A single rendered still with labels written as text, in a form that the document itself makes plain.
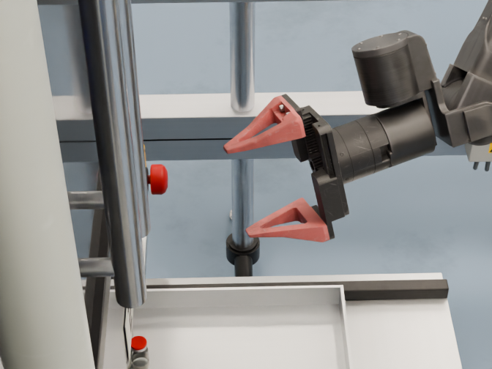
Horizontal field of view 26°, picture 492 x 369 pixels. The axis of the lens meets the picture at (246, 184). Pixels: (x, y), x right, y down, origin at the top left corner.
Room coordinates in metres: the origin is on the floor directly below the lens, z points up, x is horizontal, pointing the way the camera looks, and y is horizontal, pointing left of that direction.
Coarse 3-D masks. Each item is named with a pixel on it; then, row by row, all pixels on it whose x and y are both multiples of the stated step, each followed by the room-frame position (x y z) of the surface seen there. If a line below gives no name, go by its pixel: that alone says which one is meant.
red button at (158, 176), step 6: (150, 168) 1.02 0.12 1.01; (156, 168) 1.02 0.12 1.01; (162, 168) 1.02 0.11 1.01; (150, 174) 1.01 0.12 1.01; (156, 174) 1.01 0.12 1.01; (162, 174) 1.02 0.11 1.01; (150, 180) 1.01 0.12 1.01; (156, 180) 1.01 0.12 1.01; (162, 180) 1.01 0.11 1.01; (156, 186) 1.00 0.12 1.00; (162, 186) 1.01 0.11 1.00; (156, 192) 1.00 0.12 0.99; (162, 192) 1.01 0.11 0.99
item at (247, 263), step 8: (256, 240) 1.73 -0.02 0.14; (232, 248) 1.71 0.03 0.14; (240, 248) 1.71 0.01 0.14; (248, 248) 1.71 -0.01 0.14; (256, 248) 1.71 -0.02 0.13; (232, 256) 1.70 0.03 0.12; (240, 256) 1.69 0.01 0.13; (248, 256) 1.69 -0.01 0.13; (256, 256) 1.71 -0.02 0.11; (240, 264) 1.67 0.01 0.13; (248, 264) 1.67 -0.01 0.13; (240, 272) 1.65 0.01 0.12; (248, 272) 1.65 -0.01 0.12
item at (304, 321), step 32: (160, 288) 0.90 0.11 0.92; (192, 288) 0.90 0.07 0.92; (224, 288) 0.90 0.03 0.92; (256, 288) 0.90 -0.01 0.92; (288, 288) 0.90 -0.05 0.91; (320, 288) 0.91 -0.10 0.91; (160, 320) 0.88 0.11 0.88; (192, 320) 0.88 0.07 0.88; (224, 320) 0.88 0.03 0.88; (256, 320) 0.88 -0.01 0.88; (288, 320) 0.88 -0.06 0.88; (320, 320) 0.88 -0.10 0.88; (160, 352) 0.83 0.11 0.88; (192, 352) 0.83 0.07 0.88; (224, 352) 0.83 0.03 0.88; (256, 352) 0.83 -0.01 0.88; (288, 352) 0.83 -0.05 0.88; (320, 352) 0.83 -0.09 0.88
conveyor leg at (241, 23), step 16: (240, 16) 1.71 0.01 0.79; (240, 32) 1.71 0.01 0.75; (240, 48) 1.71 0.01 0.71; (240, 64) 1.71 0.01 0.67; (240, 80) 1.71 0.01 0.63; (240, 96) 1.71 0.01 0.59; (240, 160) 1.71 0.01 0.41; (240, 176) 1.71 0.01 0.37; (240, 192) 1.71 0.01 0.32; (240, 208) 1.71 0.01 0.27; (240, 224) 1.71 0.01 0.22; (240, 240) 1.71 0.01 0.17
